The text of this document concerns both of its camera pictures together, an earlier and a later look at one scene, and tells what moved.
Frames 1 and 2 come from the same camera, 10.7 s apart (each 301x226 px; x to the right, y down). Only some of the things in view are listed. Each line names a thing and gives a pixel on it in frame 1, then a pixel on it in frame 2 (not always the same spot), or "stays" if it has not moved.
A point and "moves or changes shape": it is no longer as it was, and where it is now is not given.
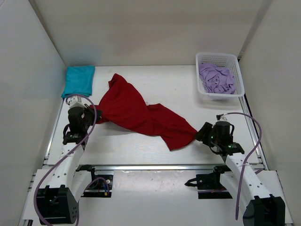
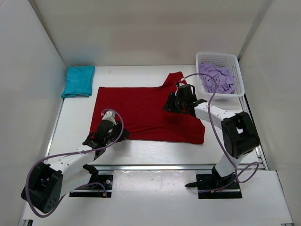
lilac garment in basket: [217, 79] stays
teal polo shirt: [79, 80] stays
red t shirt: [121, 101] moves or changes shape
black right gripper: [202, 135] → [170, 106]
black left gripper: [90, 110] → [124, 134]
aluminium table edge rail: [154, 167] stays
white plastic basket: [219, 76] stays
